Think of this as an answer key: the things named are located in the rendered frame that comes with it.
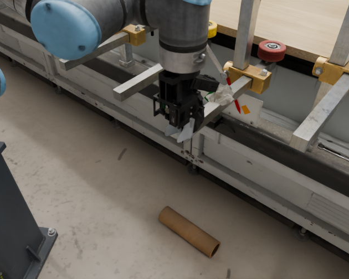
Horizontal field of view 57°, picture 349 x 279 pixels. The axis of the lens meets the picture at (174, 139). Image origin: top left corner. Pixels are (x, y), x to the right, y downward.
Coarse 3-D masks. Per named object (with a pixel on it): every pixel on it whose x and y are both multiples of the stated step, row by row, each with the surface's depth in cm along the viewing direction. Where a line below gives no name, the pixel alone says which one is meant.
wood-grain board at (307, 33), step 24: (216, 0) 127; (240, 0) 127; (264, 0) 127; (288, 0) 127; (312, 0) 127; (336, 0) 127; (264, 24) 109; (288, 24) 109; (312, 24) 109; (336, 24) 109; (288, 48) 97; (312, 48) 96
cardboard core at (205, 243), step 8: (168, 208) 152; (160, 216) 150; (168, 216) 149; (176, 216) 148; (168, 224) 148; (176, 224) 146; (184, 224) 145; (192, 224) 146; (176, 232) 147; (184, 232) 143; (192, 232) 142; (200, 232) 142; (192, 240) 141; (200, 240) 140; (208, 240) 139; (216, 240) 140; (200, 248) 140; (208, 248) 137; (216, 248) 143; (208, 256) 139
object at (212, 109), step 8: (264, 64) 96; (272, 64) 97; (240, 80) 90; (248, 80) 90; (232, 88) 87; (240, 88) 87; (248, 88) 91; (232, 96) 85; (208, 104) 81; (216, 104) 81; (208, 112) 78; (216, 112) 81; (208, 120) 80; (200, 128) 78
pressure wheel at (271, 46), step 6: (264, 42) 97; (270, 42) 97; (276, 42) 97; (258, 48) 97; (264, 48) 94; (270, 48) 95; (276, 48) 95; (282, 48) 94; (258, 54) 97; (264, 54) 94; (270, 54) 93; (276, 54) 93; (282, 54) 94; (264, 60) 96; (270, 60) 95; (276, 60) 95
